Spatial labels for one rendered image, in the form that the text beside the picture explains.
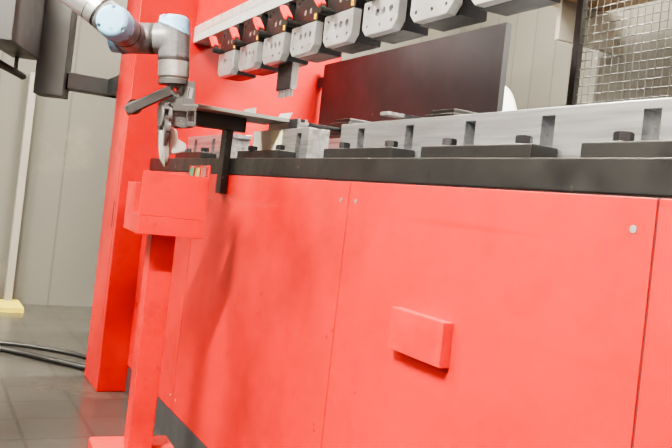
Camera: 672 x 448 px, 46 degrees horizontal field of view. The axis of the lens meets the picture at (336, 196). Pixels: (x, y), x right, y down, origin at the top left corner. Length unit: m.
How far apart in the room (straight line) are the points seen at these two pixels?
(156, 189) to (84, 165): 3.05
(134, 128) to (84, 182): 1.97
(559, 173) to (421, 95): 1.53
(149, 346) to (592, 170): 1.29
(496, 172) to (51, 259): 4.00
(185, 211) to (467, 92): 0.93
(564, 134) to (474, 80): 1.12
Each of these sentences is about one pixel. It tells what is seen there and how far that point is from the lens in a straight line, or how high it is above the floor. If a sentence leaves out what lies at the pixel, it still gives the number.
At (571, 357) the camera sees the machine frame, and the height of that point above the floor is 0.62.
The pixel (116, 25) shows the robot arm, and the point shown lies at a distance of 1.83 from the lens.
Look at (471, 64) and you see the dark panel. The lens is 2.38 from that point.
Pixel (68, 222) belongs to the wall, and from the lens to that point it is 4.93.
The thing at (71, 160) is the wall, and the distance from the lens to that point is 4.92.
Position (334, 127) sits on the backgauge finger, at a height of 1.00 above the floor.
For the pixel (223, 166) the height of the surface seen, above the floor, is 0.85.
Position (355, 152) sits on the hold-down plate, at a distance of 1.67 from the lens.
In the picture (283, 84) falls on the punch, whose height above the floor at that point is 1.10.
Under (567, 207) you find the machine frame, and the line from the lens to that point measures 1.06.
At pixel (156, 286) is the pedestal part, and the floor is 0.53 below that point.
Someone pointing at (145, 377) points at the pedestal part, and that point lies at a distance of 2.04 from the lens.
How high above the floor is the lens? 0.78
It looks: 1 degrees up
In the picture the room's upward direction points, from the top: 6 degrees clockwise
